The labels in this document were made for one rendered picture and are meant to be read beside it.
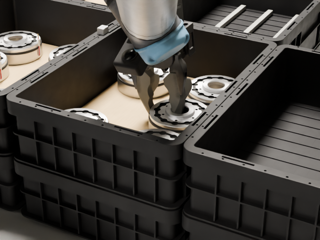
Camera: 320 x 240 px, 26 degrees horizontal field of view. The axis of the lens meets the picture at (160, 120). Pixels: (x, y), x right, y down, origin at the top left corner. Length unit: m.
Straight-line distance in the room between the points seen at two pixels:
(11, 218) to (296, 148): 0.48
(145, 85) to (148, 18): 0.36
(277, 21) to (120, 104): 0.53
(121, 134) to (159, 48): 0.13
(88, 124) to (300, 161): 0.34
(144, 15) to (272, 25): 0.84
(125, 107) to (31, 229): 0.27
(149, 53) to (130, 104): 0.30
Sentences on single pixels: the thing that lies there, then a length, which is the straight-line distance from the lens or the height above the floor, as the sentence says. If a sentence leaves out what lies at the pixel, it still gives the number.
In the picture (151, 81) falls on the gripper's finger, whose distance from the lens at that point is 1.14.
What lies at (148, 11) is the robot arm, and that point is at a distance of 0.77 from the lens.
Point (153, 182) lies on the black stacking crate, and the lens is 0.99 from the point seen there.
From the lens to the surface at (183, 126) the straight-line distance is 1.11.
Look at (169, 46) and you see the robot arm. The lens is 0.94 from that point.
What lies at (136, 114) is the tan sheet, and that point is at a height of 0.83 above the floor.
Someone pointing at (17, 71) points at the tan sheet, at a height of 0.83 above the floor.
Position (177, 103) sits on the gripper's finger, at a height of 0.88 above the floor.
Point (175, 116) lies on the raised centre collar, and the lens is 1.12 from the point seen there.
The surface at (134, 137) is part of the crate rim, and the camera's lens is 0.95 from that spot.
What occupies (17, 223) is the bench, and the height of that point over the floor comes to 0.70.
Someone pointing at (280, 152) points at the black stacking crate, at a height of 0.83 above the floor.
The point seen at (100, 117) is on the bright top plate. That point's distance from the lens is 1.14.
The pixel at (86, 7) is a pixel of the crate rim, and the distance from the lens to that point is 1.40.
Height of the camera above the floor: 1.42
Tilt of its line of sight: 30 degrees down
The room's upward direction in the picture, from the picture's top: straight up
